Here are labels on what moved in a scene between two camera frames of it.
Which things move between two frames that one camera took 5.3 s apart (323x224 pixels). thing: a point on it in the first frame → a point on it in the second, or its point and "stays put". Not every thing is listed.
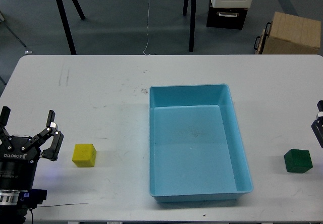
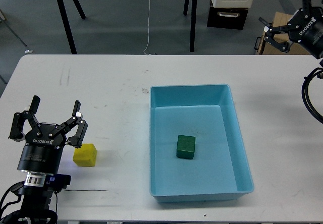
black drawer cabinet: x=232 y=18 stays put
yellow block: x=84 y=155 stays put
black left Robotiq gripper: x=17 y=167 → x=41 y=152
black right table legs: x=193 y=1 stays put
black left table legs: x=81 y=14 stays put
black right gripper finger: x=317 y=125 → x=306 y=26
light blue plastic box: x=196 y=152 stays put
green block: x=298 y=161 → x=185 y=145
